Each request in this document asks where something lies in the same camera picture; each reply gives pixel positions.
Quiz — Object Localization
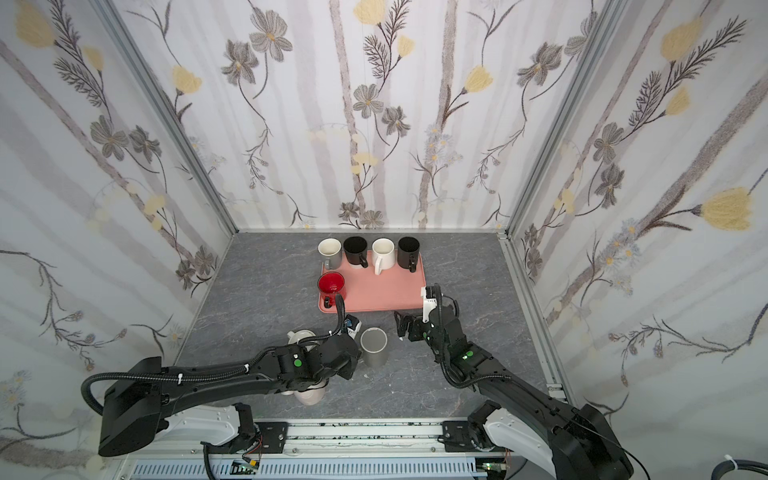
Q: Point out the red mug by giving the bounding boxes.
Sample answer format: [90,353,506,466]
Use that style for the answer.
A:
[317,271,346,310]

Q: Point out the cream upside-down mug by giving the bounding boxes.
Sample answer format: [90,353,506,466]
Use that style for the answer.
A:
[287,329,317,349]

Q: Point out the black mounting plate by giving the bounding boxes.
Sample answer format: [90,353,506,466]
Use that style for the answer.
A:
[438,420,498,453]
[243,421,289,455]

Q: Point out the black dark grey mug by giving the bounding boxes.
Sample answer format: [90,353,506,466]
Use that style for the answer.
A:
[397,236,420,273]

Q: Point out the black cable loop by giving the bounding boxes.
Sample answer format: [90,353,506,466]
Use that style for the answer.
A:
[710,454,768,480]

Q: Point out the light grey mug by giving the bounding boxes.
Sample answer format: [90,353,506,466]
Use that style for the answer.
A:
[318,238,343,270]

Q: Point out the white slotted cable duct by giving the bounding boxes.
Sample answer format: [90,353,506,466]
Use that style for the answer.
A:
[121,458,487,479]

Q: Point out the black and white mug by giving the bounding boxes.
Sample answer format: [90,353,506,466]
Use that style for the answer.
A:
[342,236,369,269]

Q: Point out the white ribbed mug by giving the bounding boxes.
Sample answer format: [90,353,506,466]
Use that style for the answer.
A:
[372,238,396,275]

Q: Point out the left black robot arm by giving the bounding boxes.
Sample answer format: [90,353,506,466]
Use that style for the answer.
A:
[80,294,360,457]

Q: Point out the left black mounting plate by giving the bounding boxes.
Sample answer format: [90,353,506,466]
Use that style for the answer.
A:
[243,421,289,455]

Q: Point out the pink plastic tray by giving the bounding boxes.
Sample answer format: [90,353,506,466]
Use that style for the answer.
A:
[321,255,426,313]

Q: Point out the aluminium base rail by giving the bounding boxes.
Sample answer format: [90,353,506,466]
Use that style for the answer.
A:
[122,418,601,460]

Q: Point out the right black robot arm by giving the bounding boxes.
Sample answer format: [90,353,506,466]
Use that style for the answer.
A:
[394,284,640,479]

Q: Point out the pale pink mug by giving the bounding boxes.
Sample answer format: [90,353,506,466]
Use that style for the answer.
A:
[282,380,328,406]

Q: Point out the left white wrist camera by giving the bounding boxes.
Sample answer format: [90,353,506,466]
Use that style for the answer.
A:
[343,315,361,340]

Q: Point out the grey upside-down mug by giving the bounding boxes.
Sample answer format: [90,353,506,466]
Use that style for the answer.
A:
[360,327,389,368]

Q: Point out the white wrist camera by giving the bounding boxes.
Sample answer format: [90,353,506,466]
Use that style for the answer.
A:
[420,286,438,323]
[343,315,361,340]

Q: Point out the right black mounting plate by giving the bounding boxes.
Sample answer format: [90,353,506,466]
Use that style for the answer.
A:
[438,420,498,453]

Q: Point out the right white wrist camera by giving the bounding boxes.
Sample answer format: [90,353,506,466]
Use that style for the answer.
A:
[420,286,438,323]

